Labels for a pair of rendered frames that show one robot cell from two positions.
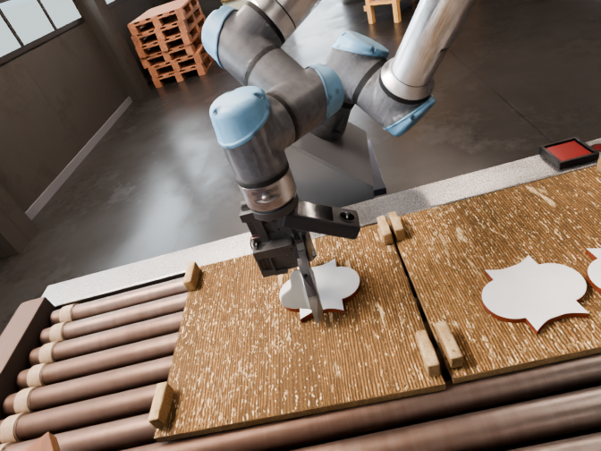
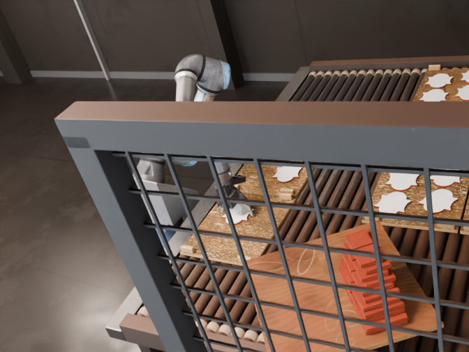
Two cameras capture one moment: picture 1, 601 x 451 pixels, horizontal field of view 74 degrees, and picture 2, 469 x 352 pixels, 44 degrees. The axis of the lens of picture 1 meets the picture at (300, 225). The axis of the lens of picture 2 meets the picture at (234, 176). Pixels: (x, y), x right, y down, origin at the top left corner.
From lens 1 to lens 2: 2.02 m
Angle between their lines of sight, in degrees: 50
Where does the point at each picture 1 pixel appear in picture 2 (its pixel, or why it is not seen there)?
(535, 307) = (292, 174)
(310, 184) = (177, 202)
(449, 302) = (274, 188)
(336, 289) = not seen: hidden behind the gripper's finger
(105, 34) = not seen: outside the picture
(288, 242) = (234, 191)
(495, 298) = (283, 179)
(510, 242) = (267, 169)
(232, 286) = (207, 239)
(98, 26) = not seen: outside the picture
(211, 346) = (232, 247)
